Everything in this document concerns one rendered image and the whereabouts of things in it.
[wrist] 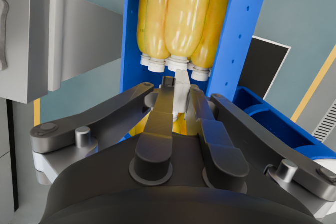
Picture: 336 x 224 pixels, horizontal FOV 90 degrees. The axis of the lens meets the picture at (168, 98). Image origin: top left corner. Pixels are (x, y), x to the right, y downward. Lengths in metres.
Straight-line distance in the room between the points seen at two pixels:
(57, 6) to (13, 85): 0.25
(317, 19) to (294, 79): 0.49
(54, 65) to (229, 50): 0.53
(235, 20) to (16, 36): 0.52
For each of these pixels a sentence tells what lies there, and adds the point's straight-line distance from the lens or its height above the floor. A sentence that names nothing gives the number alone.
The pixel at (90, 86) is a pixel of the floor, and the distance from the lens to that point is 1.78.
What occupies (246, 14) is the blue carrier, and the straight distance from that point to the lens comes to 0.33.
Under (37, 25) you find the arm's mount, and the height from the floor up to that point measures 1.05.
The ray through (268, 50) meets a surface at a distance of 1.54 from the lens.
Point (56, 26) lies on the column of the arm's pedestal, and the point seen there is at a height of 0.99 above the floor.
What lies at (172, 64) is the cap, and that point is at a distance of 0.34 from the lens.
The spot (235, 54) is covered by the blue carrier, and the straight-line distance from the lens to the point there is 0.33.
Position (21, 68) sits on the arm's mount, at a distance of 0.61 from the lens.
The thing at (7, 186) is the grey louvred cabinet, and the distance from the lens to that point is 2.81.
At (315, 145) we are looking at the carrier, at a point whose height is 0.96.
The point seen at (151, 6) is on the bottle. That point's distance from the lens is 0.38.
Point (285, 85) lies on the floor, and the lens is 1.86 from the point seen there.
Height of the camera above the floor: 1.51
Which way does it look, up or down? 70 degrees down
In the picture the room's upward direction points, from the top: 172 degrees counter-clockwise
